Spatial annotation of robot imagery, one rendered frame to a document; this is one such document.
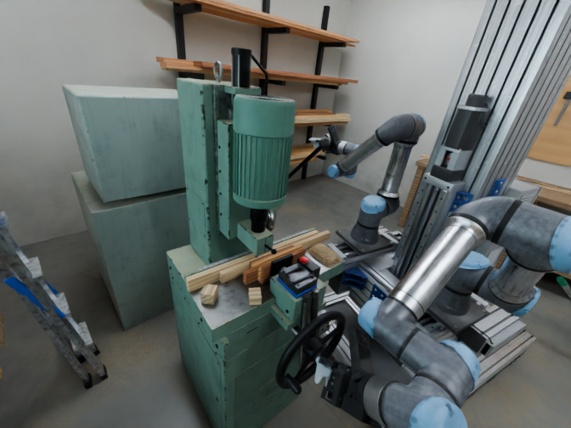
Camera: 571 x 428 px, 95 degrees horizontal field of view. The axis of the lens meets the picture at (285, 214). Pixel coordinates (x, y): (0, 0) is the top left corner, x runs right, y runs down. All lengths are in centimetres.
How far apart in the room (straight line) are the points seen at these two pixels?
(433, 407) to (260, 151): 63
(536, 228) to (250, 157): 68
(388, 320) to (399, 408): 15
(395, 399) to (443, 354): 12
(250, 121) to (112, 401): 160
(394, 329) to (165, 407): 141
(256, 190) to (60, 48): 235
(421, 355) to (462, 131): 85
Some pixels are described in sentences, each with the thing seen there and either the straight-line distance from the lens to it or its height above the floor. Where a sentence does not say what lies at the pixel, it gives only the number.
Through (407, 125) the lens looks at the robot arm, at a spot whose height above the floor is 142.
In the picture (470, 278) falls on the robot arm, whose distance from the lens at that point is 116.
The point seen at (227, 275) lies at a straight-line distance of 97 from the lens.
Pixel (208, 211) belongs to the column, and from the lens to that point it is 103.
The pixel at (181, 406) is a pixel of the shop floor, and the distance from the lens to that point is 177.
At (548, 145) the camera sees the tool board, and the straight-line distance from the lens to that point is 376.
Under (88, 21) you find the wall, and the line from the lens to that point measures 295.
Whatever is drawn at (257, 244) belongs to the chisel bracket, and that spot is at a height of 105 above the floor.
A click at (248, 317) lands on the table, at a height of 87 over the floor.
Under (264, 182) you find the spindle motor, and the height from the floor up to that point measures 129.
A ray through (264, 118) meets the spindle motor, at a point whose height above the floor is 146.
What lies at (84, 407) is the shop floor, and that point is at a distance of 192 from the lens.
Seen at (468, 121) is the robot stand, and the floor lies 148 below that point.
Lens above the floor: 157
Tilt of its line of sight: 28 degrees down
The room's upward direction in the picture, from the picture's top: 6 degrees clockwise
